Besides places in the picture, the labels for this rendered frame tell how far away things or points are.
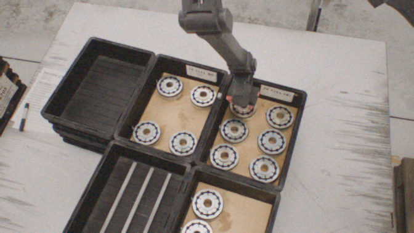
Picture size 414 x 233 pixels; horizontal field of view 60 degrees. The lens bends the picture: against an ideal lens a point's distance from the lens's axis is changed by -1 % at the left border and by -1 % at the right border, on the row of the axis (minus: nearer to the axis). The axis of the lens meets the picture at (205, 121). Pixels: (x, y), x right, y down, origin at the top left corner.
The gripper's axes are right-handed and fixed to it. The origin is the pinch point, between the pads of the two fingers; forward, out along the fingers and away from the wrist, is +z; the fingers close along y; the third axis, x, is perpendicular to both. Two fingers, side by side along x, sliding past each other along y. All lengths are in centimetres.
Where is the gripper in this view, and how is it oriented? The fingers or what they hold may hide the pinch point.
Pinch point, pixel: (241, 105)
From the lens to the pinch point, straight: 138.3
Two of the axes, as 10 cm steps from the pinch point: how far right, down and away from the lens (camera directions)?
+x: 3.5, -8.2, 4.5
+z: 0.3, 4.9, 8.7
